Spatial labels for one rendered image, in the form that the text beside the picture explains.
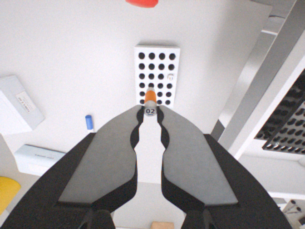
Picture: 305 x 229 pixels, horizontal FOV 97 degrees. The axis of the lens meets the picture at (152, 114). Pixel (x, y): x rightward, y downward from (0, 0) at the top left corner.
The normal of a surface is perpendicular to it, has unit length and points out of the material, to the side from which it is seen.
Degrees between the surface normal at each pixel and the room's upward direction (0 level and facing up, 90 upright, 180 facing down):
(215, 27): 0
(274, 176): 90
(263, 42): 0
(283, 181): 90
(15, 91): 90
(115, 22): 0
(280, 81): 90
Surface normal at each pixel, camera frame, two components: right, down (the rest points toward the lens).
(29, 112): 0.99, -0.15
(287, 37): -0.99, -0.14
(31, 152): 0.31, -0.80
